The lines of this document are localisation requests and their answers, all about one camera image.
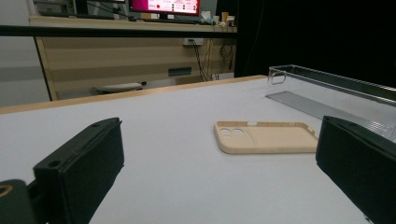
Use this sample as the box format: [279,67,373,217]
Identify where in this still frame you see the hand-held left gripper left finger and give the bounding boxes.
[32,117,125,224]

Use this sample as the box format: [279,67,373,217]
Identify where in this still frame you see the grey equipment box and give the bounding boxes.
[32,0,78,15]

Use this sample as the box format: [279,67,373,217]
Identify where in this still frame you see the clear acrylic display rack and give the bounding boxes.
[265,63,396,141]

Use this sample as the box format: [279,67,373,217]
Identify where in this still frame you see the computer monitor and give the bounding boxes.
[128,0,201,21]

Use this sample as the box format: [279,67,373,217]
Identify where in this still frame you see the black keyboard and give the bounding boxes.
[142,18,200,25]

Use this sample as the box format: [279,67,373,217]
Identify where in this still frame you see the coiled black cable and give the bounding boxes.
[219,43,234,71]

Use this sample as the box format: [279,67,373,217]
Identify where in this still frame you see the white power outlet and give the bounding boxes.
[182,37,205,47]

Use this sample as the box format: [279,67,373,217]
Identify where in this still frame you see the beige phone case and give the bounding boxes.
[213,120,319,155]

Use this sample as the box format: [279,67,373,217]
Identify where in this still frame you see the black hanging cables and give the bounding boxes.
[190,40,213,82]

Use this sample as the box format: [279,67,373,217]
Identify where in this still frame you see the grey stool seat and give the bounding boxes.
[94,82,144,94]

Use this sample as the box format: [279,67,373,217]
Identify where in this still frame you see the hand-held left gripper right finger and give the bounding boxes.
[315,115,396,224]

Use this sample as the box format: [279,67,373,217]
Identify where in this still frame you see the wooden desk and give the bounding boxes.
[28,15,238,101]

